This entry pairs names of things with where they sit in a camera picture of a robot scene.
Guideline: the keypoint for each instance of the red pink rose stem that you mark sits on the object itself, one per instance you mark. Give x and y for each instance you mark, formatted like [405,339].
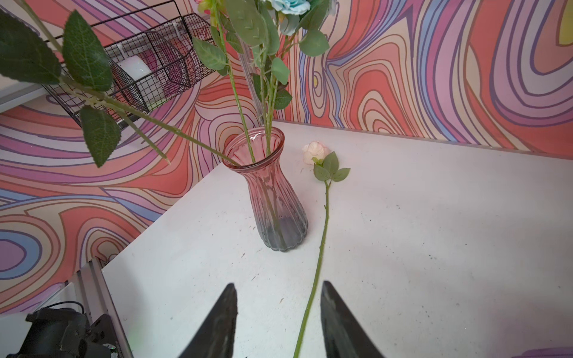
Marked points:
[80,64]

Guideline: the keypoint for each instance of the light blue carnation stem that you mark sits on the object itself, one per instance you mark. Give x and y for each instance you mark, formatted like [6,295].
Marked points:
[271,29]

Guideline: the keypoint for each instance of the pink grey glass vase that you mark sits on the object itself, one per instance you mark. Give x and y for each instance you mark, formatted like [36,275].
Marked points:
[279,215]

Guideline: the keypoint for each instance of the purple glass vase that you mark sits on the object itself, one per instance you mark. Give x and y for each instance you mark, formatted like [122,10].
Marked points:
[565,352]

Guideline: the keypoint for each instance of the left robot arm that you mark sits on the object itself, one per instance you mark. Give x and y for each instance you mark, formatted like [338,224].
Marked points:
[61,331]

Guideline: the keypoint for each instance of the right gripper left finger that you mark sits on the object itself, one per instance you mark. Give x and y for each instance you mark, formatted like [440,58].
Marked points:
[215,337]

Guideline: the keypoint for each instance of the black wire basket left wall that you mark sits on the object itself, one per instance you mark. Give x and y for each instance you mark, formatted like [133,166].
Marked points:
[149,48]

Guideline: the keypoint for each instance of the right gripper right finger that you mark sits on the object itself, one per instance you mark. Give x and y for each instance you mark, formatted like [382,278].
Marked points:
[343,335]

